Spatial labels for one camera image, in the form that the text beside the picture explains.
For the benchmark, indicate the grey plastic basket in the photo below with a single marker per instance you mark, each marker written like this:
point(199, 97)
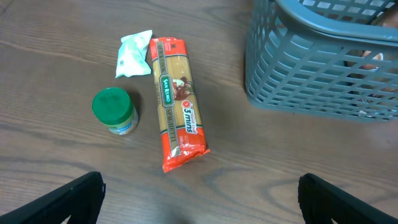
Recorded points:
point(296, 52)

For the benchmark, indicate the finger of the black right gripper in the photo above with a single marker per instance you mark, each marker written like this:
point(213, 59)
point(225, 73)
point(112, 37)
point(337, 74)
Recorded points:
point(322, 202)

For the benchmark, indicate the white green sachet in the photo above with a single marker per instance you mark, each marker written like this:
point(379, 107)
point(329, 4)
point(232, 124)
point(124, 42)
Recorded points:
point(132, 55)

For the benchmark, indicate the green lid spice jar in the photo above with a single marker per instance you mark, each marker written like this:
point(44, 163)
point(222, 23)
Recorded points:
point(114, 108)

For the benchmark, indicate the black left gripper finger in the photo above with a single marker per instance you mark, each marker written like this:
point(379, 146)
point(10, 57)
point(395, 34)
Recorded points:
point(78, 201)

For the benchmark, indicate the orange spaghetti packet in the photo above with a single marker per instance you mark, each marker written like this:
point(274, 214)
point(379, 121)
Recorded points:
point(181, 129)

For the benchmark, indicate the brown Nescafe Gold pouch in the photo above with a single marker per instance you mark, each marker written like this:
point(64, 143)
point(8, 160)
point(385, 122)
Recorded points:
point(387, 19)

